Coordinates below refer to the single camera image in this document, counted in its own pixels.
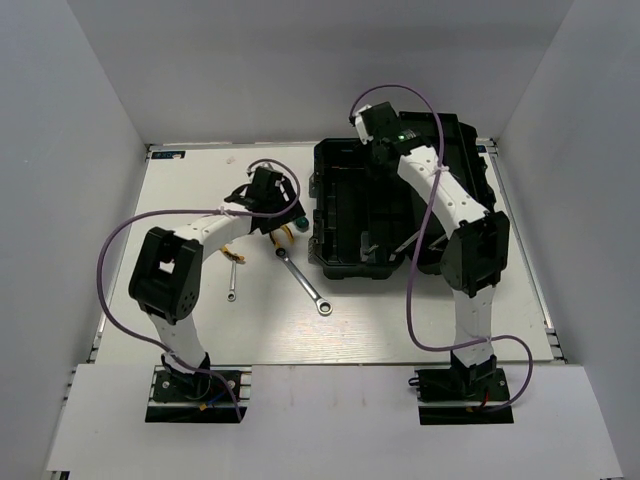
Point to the yellow needle-nose pliers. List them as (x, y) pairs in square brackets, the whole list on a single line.
[(282, 237)]

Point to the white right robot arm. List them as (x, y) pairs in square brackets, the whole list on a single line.
[(477, 238)]

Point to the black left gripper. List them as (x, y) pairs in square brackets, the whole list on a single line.
[(285, 217)]

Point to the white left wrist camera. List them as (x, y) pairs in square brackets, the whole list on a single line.
[(252, 168)]

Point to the black plastic toolbox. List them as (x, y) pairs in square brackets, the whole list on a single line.
[(359, 220)]

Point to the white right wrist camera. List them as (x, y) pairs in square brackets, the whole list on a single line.
[(357, 121)]

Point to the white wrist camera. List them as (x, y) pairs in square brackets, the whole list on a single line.
[(252, 168), (357, 121)]

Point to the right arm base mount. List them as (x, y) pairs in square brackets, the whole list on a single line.
[(444, 401)]

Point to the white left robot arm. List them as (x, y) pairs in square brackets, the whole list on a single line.
[(166, 279)]

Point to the blue label left corner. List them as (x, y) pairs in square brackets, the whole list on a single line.
[(168, 155)]

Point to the green stubby screwdriver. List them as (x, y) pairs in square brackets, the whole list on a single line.
[(302, 224)]

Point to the small combination wrench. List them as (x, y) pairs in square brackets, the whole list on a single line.
[(231, 294)]

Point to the large ratcheting wrench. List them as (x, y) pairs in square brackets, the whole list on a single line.
[(323, 306)]

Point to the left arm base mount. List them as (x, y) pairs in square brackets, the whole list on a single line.
[(179, 399)]

